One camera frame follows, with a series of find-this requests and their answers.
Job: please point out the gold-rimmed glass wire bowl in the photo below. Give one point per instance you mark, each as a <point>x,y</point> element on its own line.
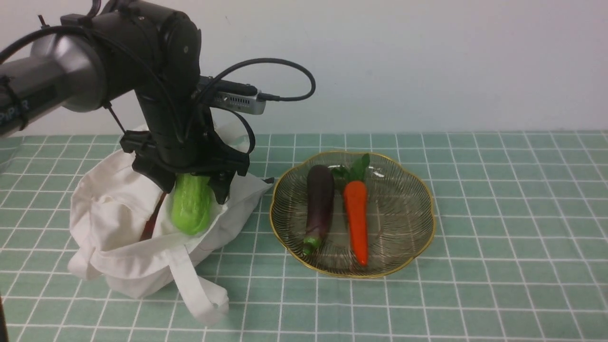
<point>400,217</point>

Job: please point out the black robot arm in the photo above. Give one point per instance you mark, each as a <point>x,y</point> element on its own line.
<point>89,60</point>

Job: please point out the purple toy eggplant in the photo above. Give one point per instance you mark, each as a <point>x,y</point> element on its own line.
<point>320,200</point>

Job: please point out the green toy cucumber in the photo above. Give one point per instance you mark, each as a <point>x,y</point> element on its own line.
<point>192,203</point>

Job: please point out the green checkered tablecloth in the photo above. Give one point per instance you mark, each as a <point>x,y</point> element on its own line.
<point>520,253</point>

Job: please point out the white cloth tote bag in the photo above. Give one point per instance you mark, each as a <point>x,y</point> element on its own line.
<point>108,212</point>

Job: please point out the orange carrot inside bag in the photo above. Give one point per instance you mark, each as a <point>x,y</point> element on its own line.
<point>151,222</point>

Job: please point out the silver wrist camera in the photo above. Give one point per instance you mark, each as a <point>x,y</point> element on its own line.
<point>227,95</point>

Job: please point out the orange toy carrot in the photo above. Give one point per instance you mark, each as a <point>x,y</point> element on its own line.
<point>355,198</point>

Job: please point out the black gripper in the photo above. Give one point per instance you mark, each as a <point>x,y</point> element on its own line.
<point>214,151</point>

